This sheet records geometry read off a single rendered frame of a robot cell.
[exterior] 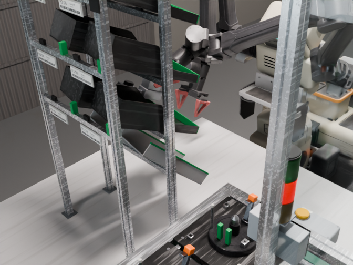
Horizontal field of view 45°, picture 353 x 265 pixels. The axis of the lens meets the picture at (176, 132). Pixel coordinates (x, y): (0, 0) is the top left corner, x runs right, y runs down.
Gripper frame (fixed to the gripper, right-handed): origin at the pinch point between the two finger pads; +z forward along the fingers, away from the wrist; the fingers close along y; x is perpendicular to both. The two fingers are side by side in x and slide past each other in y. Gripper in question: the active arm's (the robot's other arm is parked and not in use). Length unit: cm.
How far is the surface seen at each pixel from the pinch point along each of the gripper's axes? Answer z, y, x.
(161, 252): 31, 35, 20
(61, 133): 40, -198, 112
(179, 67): -5.5, 13.2, -6.9
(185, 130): 4.5, 21.1, 5.2
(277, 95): 0, 65, -27
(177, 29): -125, -290, 160
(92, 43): 10.8, 14.8, -29.2
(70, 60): 17.4, 15.6, -29.5
